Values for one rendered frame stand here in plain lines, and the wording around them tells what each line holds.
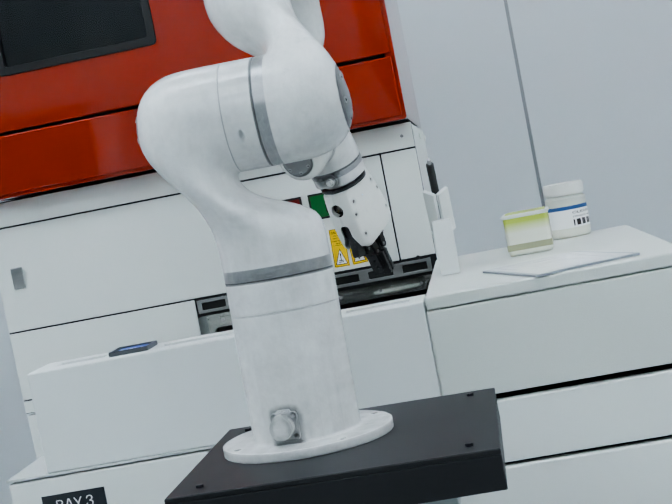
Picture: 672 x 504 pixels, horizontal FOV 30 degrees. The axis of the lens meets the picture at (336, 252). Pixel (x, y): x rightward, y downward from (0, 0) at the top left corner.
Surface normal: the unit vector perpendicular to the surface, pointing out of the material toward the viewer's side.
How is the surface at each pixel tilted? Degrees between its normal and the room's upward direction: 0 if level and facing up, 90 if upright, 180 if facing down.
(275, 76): 59
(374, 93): 90
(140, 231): 90
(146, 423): 90
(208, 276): 90
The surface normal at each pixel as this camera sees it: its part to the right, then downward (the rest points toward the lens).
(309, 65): 0.11, -0.50
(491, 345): -0.10, 0.07
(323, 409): 0.40, -0.03
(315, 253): 0.76, -0.11
